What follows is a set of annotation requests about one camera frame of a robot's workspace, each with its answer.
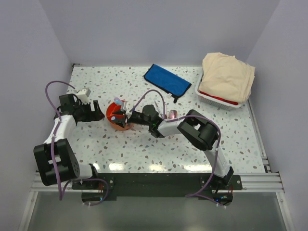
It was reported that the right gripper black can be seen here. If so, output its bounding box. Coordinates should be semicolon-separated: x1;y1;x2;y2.
110;108;152;128

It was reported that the pink patterned tube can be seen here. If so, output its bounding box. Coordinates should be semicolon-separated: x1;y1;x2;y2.
168;110;178;119

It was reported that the orange round organizer container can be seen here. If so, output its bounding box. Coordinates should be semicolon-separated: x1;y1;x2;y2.
106;102;133;131

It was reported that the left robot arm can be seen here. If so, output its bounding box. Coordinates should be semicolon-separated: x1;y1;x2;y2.
33;94;105;189

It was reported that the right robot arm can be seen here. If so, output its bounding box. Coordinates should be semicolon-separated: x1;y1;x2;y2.
111;105;234;189

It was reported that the white plastic basket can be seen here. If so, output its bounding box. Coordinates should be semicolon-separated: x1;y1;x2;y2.
195;74;243;111

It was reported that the red cloth in basket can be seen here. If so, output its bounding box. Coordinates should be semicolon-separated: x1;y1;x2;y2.
199;91;239;105

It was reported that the beige folded cloth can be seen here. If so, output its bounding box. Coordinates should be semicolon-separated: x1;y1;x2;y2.
199;52;256;103

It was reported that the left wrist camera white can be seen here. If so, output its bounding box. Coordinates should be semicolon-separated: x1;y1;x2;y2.
75;88;91;103

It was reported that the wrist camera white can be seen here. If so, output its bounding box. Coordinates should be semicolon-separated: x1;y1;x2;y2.
121;101;134;115
75;88;91;103

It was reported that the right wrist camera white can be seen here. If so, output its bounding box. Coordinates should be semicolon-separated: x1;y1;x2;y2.
121;101;134;115

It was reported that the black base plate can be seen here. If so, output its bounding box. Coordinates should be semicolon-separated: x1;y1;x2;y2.
72;173;243;205

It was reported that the aluminium rail frame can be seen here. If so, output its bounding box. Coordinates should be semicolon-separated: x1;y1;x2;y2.
18;100;295;231

